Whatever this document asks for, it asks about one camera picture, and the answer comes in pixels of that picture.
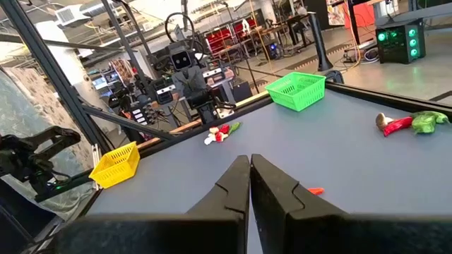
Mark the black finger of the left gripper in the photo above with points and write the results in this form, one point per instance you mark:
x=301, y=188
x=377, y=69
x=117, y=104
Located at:
x=197, y=106
x=209, y=107

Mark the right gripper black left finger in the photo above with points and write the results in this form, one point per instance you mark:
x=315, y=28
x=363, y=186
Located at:
x=219, y=225

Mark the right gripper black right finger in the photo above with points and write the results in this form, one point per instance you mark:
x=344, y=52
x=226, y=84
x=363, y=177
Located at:
x=289, y=225

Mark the red toy chili pepper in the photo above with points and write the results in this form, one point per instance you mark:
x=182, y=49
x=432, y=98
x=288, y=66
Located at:
x=397, y=126
x=225, y=128

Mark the red-capped toy mushroom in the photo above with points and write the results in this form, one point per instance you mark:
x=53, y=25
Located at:
x=219, y=137

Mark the white toy mushroom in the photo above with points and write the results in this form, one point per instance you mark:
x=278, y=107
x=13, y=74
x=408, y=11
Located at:
x=209, y=140

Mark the orange-red toy chili pepper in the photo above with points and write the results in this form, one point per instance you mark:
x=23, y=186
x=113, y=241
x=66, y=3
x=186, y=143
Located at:
x=316, y=191

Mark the brown-capped toy mushroom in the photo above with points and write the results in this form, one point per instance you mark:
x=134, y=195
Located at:
x=382, y=121

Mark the green leafy toy vegetable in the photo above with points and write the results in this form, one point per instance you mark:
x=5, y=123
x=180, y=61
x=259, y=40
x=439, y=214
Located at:
x=423, y=124

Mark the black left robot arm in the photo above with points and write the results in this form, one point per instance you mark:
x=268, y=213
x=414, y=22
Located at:
x=160, y=63

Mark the shelf with red bins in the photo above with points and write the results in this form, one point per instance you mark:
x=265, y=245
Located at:
x=219, y=37

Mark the green plastic basket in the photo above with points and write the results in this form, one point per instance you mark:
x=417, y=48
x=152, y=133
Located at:
x=296, y=91

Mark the yellow plastic basket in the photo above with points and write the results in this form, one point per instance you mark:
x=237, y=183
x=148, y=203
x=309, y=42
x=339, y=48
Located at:
x=114, y=166

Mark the white ventilation unit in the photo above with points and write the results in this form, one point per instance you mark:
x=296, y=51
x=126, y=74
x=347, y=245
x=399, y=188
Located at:
x=70, y=15

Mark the orange-red cabinet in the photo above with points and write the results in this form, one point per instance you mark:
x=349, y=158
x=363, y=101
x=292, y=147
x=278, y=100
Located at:
x=363, y=14

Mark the computer tower with green fans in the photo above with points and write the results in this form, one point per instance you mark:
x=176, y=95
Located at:
x=395, y=46

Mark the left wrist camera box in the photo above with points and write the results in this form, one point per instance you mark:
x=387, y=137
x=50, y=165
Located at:
x=182, y=60

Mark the black tapered post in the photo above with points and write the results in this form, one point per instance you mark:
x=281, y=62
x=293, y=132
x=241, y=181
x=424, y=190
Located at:
x=318, y=42

